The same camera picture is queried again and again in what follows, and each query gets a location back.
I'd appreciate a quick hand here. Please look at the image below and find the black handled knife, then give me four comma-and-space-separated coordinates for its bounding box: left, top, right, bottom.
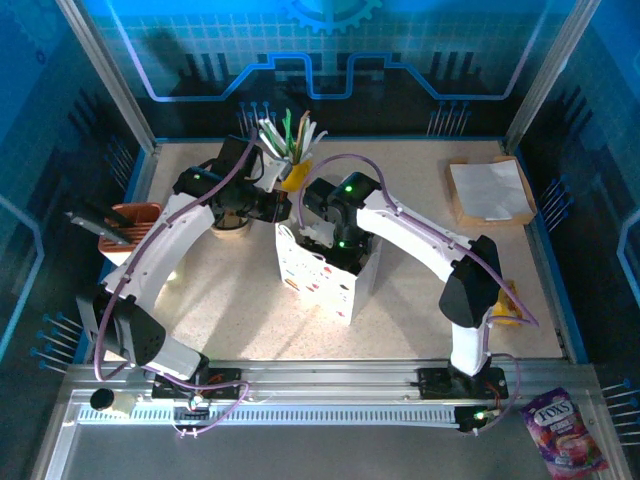
64, 209, 135, 246
79, 198, 139, 229

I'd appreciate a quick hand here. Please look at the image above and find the white slotted cable duct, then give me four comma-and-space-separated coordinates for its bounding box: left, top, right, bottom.
77, 403, 461, 427

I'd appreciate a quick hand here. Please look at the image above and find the clear wrapped straw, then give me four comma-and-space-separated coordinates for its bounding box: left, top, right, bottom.
301, 119, 318, 161
305, 129, 330, 160

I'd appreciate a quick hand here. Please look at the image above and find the green wrapped straw folded tip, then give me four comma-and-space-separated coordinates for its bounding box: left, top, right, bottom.
282, 108, 297, 162

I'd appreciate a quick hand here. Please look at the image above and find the white printed paper bag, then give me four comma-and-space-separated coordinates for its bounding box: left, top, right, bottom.
274, 222, 384, 327

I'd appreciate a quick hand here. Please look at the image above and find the purple Fox's candy bag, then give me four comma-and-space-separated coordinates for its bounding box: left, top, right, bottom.
518, 386, 610, 480

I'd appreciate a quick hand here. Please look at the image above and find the stack of pulp cup carriers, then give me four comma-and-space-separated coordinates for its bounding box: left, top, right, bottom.
211, 209, 255, 238

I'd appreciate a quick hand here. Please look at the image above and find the small black box with LED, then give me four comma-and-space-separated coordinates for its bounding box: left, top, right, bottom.
457, 405, 501, 435

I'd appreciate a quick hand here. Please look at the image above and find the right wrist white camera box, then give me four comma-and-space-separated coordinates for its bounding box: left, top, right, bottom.
298, 222, 335, 247

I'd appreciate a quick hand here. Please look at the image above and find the brown paper wrapped straw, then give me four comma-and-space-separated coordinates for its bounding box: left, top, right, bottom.
296, 110, 312, 162

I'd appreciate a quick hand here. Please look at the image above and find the yellow snack packet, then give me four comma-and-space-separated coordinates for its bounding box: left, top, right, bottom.
492, 278, 527, 329

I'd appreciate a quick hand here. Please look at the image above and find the small circuit board with LED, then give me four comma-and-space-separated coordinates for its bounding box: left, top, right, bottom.
174, 394, 211, 416

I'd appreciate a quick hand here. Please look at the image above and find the aluminium frame post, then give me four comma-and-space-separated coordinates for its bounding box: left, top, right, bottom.
502, 0, 604, 154
55, 0, 162, 154

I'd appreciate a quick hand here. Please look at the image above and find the orange and cream knife block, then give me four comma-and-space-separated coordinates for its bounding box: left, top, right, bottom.
97, 201, 182, 289

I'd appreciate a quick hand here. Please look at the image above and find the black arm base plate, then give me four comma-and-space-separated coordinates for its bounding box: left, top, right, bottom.
152, 367, 244, 400
417, 367, 509, 401

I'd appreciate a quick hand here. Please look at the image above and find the black round knob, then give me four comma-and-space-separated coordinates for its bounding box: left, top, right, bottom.
89, 388, 115, 412

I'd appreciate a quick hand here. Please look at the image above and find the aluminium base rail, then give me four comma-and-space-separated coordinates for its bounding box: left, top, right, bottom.
64, 358, 599, 401

